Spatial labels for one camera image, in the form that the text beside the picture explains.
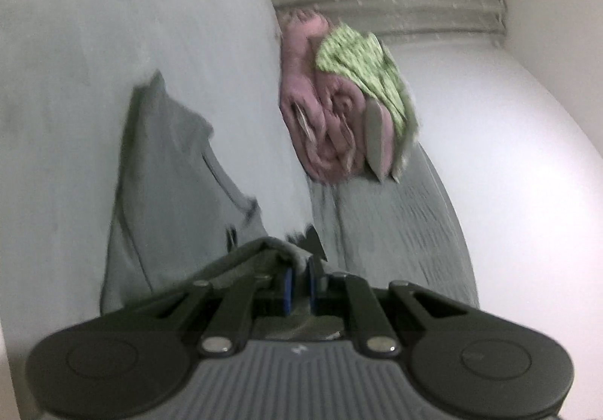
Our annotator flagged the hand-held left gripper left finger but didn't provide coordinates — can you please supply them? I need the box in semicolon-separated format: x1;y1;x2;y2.
141;267;297;357

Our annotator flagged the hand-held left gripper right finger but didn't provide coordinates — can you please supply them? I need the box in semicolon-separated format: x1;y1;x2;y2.
307;255;472;359

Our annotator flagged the grey t-shirt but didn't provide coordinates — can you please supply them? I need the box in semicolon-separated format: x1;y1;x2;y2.
99;72;316;341

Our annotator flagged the folded black garment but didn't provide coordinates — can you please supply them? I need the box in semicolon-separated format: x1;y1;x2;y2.
286;225;328;262

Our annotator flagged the grey quilted blanket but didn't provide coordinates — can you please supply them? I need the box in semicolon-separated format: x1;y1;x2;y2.
306;142;481;308

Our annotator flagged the pink pillow grey edge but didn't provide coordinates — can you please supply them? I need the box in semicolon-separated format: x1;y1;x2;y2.
364;97;394;183

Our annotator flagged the folded pink quilt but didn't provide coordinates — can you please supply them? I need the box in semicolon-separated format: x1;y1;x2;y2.
278;10;396;185

